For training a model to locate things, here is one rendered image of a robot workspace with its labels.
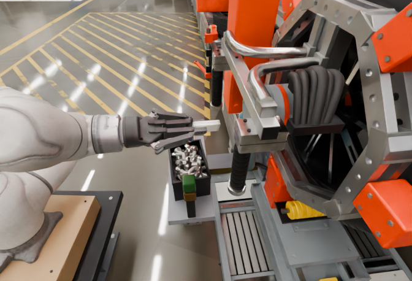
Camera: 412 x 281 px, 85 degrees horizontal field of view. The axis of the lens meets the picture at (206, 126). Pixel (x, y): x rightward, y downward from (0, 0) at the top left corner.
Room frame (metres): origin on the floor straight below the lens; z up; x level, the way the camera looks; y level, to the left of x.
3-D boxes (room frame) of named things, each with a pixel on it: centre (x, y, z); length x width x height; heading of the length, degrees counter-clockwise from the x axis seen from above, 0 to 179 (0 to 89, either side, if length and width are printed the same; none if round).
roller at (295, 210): (0.41, -0.40, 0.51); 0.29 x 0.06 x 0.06; 96
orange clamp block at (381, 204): (0.20, -0.33, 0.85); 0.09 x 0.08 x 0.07; 6
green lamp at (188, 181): (0.41, 0.05, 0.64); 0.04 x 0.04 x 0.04; 6
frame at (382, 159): (0.51, -0.29, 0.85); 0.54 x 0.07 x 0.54; 6
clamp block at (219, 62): (0.66, -0.07, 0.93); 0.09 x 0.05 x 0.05; 96
